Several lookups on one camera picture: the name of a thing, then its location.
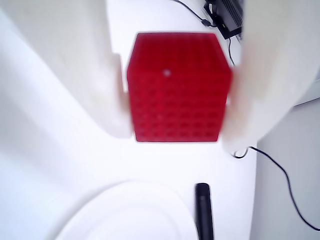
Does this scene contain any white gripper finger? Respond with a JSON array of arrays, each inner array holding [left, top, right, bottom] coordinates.
[[0, 0, 133, 140], [221, 0, 320, 156]]

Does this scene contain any red cube block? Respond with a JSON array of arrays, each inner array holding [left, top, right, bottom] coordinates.
[[125, 32, 235, 144]]

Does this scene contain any black vented electronics box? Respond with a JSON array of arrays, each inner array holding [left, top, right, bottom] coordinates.
[[203, 0, 245, 40]]

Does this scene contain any black stand foot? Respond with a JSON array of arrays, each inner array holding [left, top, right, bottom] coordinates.
[[194, 182, 216, 240]]

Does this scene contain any white paper plate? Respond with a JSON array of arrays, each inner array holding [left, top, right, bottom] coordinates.
[[53, 179, 199, 240]]

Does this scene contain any thin black cable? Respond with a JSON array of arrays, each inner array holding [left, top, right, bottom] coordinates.
[[227, 37, 236, 67]]

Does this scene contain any black cable with plug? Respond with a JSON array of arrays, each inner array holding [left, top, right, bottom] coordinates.
[[173, 0, 211, 27]]

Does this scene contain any long black cable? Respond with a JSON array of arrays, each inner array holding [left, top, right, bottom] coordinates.
[[232, 145, 320, 232]]

